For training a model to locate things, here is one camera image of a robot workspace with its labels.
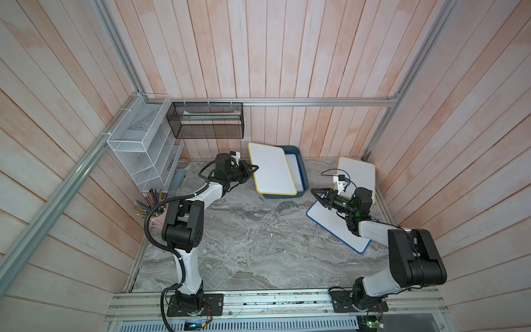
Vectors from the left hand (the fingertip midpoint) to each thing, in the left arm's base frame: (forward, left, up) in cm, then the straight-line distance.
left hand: (260, 168), depth 92 cm
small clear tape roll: (+20, +46, -18) cm, 53 cm away
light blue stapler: (+3, +42, -13) cm, 44 cm away
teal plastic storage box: (+23, -19, -10) cm, 32 cm away
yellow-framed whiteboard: (+15, -59, -21) cm, 65 cm away
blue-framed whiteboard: (+14, -20, -17) cm, 30 cm away
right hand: (-13, -21, 0) cm, 25 cm away
